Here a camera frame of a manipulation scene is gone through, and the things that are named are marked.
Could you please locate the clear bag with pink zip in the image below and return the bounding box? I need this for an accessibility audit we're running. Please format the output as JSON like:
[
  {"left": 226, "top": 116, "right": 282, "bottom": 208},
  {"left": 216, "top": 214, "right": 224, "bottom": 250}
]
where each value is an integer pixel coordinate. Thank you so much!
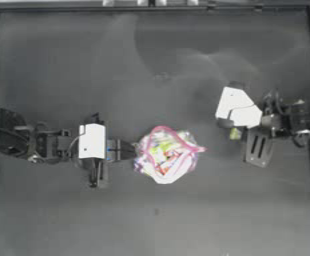
[{"left": 132, "top": 125, "right": 207, "bottom": 185}]

